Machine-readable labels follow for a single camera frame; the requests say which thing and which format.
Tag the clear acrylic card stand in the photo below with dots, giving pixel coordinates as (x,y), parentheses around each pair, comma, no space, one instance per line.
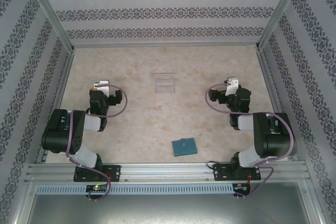
(165,85)

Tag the teal leather card holder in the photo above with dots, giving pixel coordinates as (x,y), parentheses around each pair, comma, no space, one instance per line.
(183,148)

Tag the grey metal panel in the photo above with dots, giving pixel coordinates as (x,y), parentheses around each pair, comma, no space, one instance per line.
(168,211)

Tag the aluminium mounting rail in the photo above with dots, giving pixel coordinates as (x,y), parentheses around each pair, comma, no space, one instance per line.
(168,172)

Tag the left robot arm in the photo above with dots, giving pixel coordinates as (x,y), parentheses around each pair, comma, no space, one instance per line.
(60,134)

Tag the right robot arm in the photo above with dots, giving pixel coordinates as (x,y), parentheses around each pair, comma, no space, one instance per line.
(275,140)

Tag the aluminium side rail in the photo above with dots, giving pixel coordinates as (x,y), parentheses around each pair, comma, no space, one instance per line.
(273,93)
(57,98)

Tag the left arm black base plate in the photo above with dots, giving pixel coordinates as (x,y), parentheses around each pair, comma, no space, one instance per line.
(114,172)

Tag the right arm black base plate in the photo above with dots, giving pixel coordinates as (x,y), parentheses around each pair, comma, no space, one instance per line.
(220,172)

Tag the aluminium frame post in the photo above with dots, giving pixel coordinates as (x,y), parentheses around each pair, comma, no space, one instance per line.
(53,16)
(277,16)

